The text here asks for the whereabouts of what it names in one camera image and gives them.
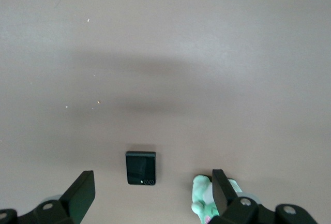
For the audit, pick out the brown table cloth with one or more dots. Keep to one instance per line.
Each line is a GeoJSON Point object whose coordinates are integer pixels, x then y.
{"type": "Point", "coordinates": [165, 40]}

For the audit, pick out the black flip phone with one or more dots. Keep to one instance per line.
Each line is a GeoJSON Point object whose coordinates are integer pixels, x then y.
{"type": "Point", "coordinates": [139, 167]}

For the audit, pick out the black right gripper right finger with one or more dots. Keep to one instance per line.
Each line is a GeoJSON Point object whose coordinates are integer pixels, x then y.
{"type": "Point", "coordinates": [232, 208]}

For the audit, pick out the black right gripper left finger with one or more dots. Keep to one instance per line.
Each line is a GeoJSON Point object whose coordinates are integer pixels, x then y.
{"type": "Point", "coordinates": [75, 198]}

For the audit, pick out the green dinosaur plush toy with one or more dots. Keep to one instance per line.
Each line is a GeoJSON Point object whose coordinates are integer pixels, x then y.
{"type": "Point", "coordinates": [201, 190]}

